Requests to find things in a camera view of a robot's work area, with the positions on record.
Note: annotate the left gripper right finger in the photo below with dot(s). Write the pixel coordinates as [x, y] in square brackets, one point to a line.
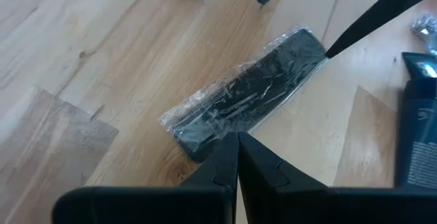
[266, 169]

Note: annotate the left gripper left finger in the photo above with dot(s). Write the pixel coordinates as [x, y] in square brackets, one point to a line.
[222, 169]

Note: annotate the silver nail clipper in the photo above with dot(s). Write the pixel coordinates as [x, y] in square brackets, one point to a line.
[425, 29]

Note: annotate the dark blue toiletry tube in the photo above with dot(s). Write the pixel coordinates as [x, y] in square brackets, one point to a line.
[420, 132]
[418, 65]

